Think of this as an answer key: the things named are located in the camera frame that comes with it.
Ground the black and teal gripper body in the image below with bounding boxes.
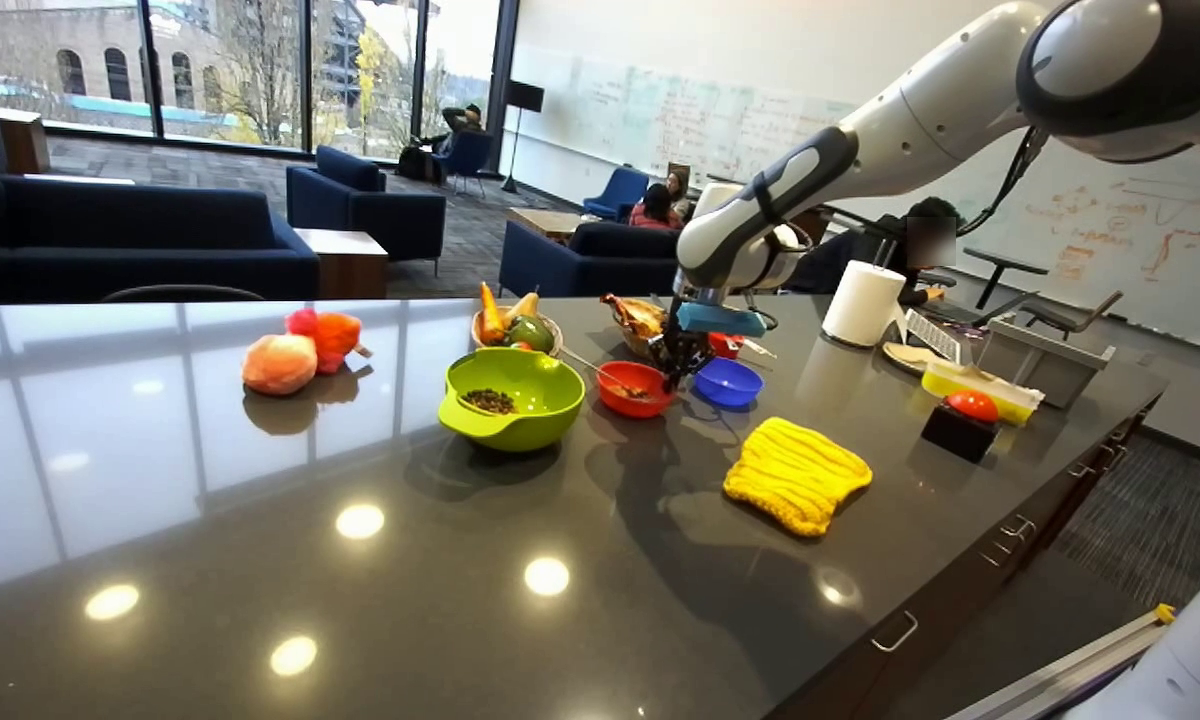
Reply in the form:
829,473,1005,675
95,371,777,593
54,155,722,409
667,280,773,375

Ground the orange bowl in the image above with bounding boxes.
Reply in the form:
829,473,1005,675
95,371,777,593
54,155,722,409
598,362,674,419

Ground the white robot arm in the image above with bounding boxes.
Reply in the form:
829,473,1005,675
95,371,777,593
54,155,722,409
667,0,1200,354

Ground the blue bowl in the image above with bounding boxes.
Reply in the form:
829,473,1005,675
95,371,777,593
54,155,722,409
691,362,763,411

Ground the green bowl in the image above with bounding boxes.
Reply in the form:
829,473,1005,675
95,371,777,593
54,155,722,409
438,349,589,453

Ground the small red white toy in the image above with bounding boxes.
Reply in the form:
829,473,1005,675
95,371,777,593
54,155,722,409
707,333,777,363

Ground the seated person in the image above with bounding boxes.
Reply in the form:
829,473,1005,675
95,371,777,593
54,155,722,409
629,183,683,231

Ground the white paper towel roll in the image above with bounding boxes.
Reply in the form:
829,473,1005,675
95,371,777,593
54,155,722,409
819,260,906,349

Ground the yellow crocheted cloth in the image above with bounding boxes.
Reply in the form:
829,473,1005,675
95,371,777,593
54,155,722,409
722,417,874,539

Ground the white plate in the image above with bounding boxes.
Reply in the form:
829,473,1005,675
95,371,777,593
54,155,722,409
882,342,960,375

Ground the red button on black box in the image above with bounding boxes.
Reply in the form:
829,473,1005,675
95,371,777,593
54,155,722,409
925,393,1001,464

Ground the yellow tray with papers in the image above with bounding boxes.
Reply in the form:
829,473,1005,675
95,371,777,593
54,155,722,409
922,362,1043,427

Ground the red toy fruit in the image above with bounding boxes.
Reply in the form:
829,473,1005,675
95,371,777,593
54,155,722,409
283,309,361,375

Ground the dark blue armchair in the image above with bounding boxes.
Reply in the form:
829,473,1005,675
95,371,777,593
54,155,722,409
288,144,445,260

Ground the peach toy fruit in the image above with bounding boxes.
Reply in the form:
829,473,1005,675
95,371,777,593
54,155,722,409
244,335,317,398

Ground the dark blue sofa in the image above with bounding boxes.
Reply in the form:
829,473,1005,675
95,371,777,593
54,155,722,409
0,176,321,303

